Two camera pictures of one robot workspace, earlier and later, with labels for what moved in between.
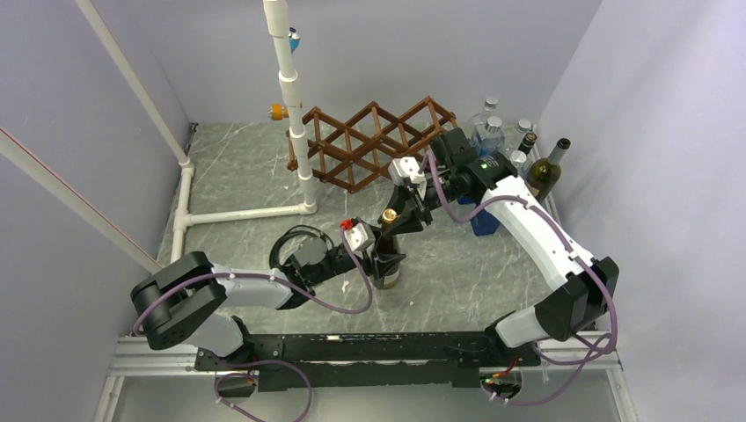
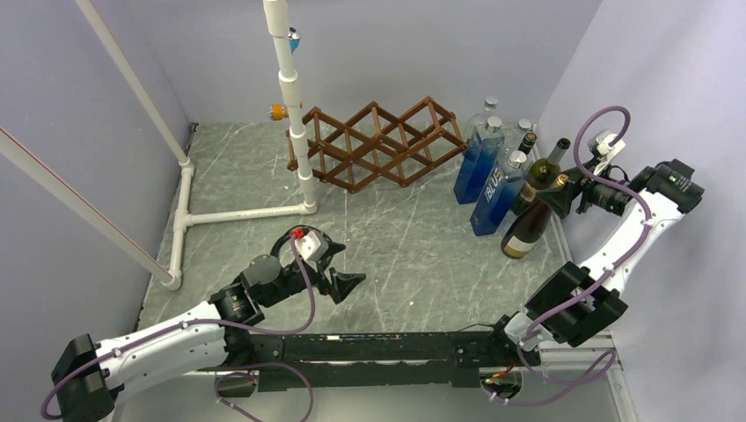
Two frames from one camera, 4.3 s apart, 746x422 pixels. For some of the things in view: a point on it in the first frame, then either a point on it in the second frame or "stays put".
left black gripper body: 373,265 -> 318,277
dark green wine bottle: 543,175 stays put
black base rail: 299,360 stays put
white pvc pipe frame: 277,21 stays put
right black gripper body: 419,203 -> 609,198
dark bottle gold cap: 389,244 -> 528,229
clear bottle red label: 482,118 stays put
